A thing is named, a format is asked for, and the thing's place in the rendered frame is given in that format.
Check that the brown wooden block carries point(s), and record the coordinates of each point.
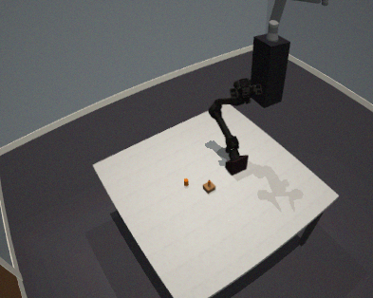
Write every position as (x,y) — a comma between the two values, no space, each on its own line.
(207,188)

